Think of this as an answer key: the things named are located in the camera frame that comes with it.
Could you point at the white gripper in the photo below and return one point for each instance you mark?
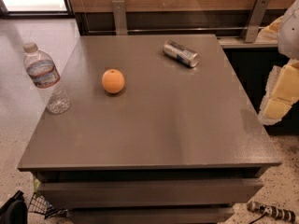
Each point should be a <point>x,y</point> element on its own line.
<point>290,34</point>

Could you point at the silver blue redbull can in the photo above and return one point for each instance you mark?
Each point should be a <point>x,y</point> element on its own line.
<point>181,53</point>

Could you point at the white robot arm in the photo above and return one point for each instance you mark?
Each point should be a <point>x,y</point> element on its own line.
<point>282,87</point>

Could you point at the grey drawer cabinet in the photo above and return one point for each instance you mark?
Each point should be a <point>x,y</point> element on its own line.
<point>177,145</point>

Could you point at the black white striped tool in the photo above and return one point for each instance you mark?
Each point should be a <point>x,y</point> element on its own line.
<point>272,211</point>

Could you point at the orange fruit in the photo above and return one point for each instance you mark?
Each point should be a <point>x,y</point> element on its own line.
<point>113,81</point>

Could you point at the clear plastic water bottle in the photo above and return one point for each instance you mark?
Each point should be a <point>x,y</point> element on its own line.
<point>40,67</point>

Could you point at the black bag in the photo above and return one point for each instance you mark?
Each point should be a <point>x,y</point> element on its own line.
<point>14,210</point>

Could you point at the right metal wall bracket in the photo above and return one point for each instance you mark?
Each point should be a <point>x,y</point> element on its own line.
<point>251,29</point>

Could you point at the metal wall bracket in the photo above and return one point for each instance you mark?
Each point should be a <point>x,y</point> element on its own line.
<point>251,29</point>
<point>119,13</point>

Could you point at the left metal wall bracket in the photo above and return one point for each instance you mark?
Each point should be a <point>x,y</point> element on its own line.
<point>119,13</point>

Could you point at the black wire basket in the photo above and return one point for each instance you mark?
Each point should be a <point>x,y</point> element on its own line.
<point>39,205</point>

